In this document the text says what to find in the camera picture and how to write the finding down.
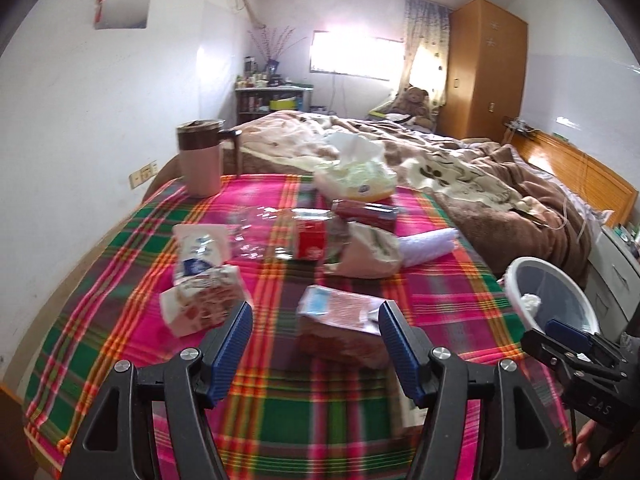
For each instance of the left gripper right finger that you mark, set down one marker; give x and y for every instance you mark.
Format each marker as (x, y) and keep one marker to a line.
(516, 437)

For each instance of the floral window curtain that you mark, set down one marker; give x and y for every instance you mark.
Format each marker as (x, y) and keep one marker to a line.
(426, 41)

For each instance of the red drink can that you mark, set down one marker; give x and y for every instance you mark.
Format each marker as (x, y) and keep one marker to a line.
(380, 216)

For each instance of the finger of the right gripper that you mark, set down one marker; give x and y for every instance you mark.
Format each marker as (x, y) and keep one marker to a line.
(556, 356)
(572, 332)

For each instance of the pink brown lidded mug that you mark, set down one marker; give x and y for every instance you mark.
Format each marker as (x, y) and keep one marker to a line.
(200, 155)

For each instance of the pink red milk carton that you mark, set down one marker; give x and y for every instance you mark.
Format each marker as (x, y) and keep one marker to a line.
(341, 326)

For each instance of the white round trash bin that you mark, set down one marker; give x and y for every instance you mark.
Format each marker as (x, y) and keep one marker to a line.
(561, 297)

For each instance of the grey drawer cabinet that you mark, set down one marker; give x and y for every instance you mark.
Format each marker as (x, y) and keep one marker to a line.
(613, 284)

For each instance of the patterned paper cup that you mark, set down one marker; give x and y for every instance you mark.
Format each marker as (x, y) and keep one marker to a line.
(203, 301)

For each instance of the colourful plaid blanket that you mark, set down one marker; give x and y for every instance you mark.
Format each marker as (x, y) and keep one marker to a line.
(287, 415)

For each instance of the yellow tissue pack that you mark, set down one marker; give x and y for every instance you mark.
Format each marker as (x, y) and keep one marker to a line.
(359, 173)

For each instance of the wall power sockets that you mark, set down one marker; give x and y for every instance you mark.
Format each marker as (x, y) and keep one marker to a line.
(143, 175)

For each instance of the orange wooden wardrobe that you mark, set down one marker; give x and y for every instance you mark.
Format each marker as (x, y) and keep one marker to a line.
(486, 71)

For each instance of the brown teddy bear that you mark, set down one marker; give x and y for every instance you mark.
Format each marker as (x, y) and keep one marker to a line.
(414, 103)

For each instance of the wall picture with red knot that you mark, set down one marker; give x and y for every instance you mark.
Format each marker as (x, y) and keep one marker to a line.
(121, 14)

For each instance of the dried branches in vase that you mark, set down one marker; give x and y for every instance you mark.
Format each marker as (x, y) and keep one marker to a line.
(272, 43)

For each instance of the cluttered corner shelf desk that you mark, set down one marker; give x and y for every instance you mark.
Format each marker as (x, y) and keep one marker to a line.
(258, 94)

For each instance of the beige paper bag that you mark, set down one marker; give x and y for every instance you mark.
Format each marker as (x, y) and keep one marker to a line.
(363, 252)

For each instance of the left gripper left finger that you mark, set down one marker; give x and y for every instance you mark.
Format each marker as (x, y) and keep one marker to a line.
(116, 439)

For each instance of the clear cola plastic bottle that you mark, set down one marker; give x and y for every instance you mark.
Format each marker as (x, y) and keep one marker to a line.
(298, 234)

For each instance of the wooden headboard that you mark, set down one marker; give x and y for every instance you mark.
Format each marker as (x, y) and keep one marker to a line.
(584, 175)

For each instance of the right hand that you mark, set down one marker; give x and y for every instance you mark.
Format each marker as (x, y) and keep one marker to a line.
(583, 455)

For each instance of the white foam sleeve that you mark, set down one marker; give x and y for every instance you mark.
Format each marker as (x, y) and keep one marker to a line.
(530, 303)

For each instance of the brown cream bed blanket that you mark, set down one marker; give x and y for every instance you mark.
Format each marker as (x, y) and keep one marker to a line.
(497, 201)

